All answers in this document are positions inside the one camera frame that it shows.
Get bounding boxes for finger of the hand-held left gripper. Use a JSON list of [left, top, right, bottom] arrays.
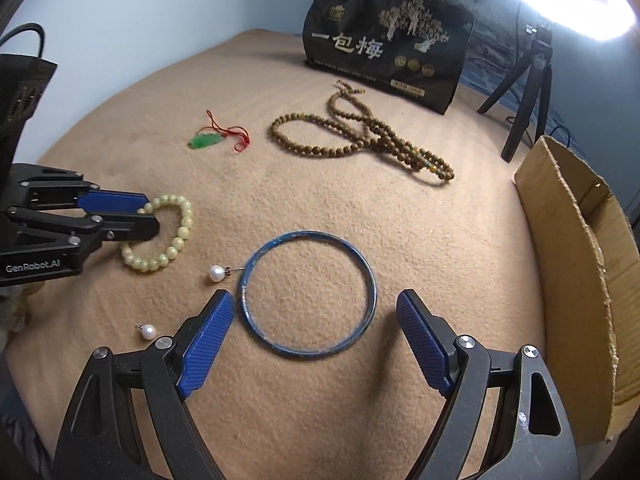
[[15, 162, 151, 216], [5, 207, 162, 247]]

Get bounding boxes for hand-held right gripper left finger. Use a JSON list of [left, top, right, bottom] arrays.
[[52, 289, 236, 480]]

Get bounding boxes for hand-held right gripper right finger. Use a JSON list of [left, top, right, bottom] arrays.
[[396, 289, 583, 480]]

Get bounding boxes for pale green bead bracelet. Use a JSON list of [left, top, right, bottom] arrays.
[[121, 194, 195, 275]]

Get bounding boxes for green pendant with red cord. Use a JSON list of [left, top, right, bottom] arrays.
[[188, 109, 252, 153]]

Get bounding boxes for blue bangle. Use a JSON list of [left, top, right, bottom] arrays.
[[238, 230, 377, 359]]

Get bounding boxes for brown wooden bead necklace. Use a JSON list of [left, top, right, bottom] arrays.
[[270, 80, 457, 187]]

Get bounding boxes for cardboard box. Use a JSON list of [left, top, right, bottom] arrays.
[[514, 135, 640, 445]]

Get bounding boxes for dark striped cloth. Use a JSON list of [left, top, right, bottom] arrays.
[[0, 412, 53, 480]]

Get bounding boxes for black tripod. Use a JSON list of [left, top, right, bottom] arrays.
[[477, 22, 556, 163]]

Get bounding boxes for black printed bag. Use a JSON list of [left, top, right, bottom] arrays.
[[302, 0, 476, 116]]

